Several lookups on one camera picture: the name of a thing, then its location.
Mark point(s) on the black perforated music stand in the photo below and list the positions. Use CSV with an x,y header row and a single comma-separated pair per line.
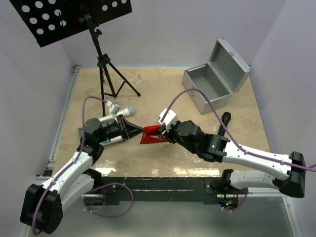
x,y
51,21

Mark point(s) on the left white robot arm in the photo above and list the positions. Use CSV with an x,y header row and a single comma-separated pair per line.
x,y
45,204

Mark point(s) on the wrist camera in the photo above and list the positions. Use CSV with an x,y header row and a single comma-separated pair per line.
x,y
113,108
169,120

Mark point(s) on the grey compartment tray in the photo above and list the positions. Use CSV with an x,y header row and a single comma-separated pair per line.
x,y
106,141

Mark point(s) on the grey metal case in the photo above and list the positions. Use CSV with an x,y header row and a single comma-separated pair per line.
x,y
223,75

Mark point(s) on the black flashlight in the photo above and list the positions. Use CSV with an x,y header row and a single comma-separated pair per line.
x,y
226,117

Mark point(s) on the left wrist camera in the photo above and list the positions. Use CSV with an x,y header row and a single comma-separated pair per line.
x,y
113,108

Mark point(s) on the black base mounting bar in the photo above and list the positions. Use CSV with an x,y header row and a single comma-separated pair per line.
x,y
208,190

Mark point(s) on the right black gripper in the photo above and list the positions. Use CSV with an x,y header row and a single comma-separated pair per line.
x,y
169,133

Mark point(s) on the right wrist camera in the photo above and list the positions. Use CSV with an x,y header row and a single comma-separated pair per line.
x,y
169,120

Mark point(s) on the red first aid pouch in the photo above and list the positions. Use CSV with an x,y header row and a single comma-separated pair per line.
x,y
152,135

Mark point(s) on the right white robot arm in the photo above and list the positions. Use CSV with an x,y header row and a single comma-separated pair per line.
x,y
285,173

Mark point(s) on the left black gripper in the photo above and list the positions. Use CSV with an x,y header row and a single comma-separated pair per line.
x,y
127,130

